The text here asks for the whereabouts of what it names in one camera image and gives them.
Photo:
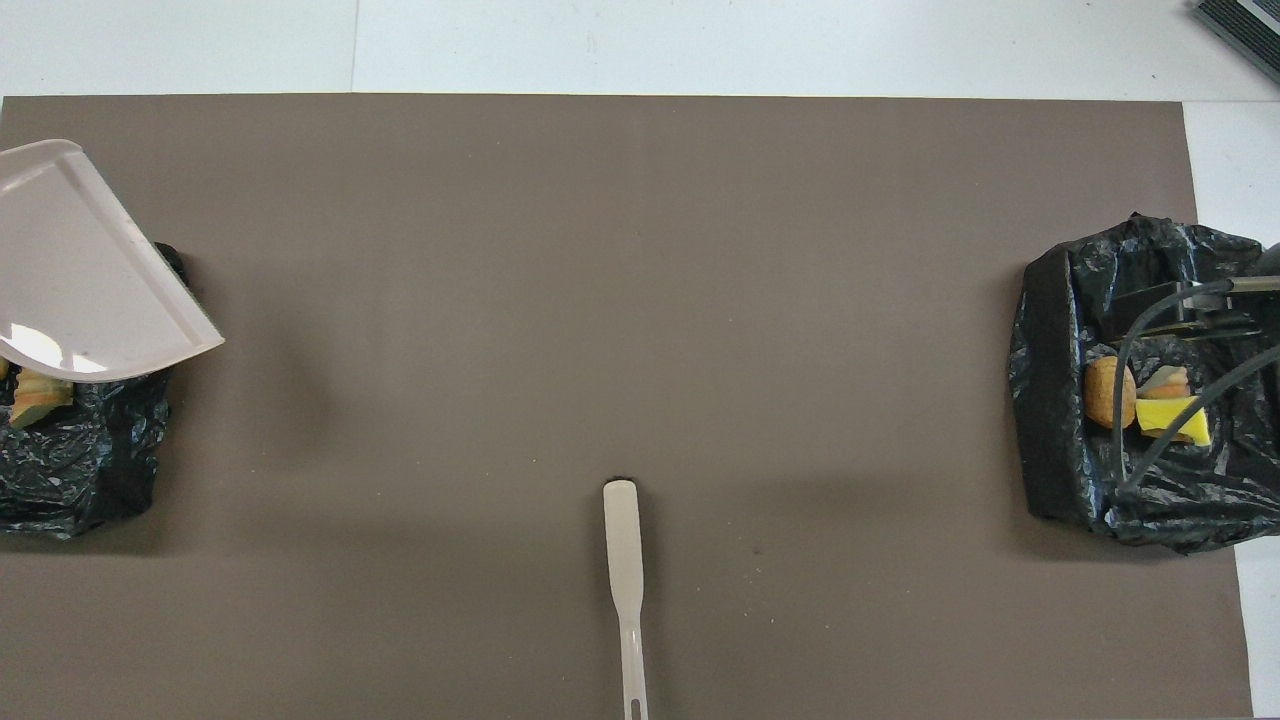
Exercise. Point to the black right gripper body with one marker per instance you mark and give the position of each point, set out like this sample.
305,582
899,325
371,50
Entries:
1262,300

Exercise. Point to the orange striped toy croissant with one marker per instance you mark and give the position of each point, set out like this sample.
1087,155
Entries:
1168,382
40,397

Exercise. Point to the brown toy bread roll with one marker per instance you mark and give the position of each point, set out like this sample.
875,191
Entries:
1108,393

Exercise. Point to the green and yellow sponge piece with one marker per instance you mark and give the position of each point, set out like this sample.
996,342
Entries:
1175,420

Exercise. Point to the beige brush with black bristles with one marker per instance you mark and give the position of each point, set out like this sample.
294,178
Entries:
622,540

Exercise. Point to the beige plastic dustpan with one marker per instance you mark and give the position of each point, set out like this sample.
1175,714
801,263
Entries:
80,270

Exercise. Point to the black bag lined bin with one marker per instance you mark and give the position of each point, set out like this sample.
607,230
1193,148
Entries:
90,470
1050,320

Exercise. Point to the grey ribbed device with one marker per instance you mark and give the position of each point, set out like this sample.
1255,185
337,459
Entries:
1245,30

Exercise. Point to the brown table mat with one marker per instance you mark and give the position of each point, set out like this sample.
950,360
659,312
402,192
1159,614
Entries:
600,250

